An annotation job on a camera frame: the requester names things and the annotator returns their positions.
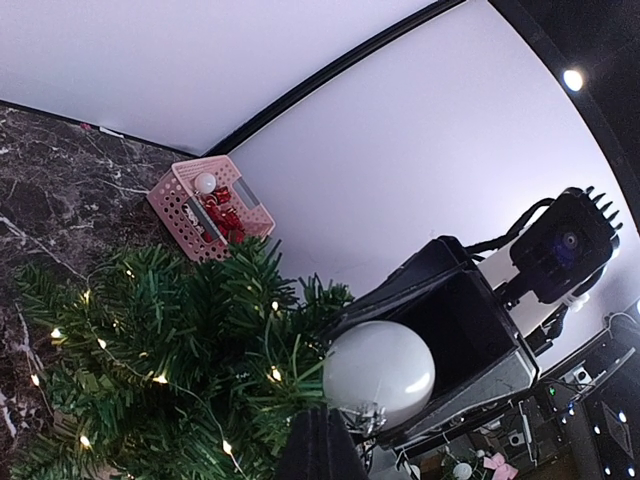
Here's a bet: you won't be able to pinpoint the white fairy light string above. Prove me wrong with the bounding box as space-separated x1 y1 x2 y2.
25 285 291 471

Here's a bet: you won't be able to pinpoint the small green christmas tree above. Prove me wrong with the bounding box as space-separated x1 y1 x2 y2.
11 238 353 479

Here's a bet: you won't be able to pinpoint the red ornaments in basket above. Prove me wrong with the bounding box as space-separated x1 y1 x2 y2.
199 186 246 244

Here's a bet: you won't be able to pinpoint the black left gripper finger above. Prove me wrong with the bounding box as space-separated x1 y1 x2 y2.
278 406 359 480

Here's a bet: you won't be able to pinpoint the pink plastic basket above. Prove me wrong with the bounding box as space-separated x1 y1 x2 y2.
147 155 275 263

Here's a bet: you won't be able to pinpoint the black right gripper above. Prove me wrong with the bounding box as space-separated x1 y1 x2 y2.
323 236 539 454

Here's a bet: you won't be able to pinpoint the white ball ornament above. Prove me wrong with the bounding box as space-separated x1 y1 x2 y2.
323 321 436 431
193 172 217 195

